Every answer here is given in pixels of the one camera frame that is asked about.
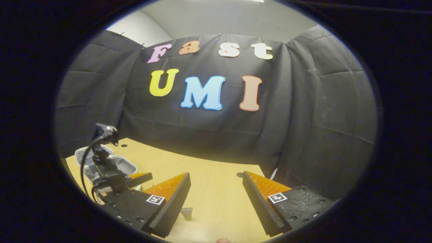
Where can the black backdrop cloth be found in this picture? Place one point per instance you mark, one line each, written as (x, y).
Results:
(303, 114)

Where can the white paper slip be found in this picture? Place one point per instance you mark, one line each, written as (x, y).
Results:
(273, 173)

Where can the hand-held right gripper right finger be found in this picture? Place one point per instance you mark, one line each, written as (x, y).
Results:
(258, 202)

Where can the pink round cosmetic cap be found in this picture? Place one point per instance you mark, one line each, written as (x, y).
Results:
(223, 240)

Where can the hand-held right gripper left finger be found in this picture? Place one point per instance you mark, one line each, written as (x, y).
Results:
(170, 204)

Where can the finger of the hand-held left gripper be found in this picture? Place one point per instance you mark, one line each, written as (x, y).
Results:
(141, 179)

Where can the small grey cosmetic tube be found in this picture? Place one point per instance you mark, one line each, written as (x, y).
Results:
(187, 214)

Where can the white suitcase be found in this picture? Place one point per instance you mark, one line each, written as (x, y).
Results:
(126, 166)

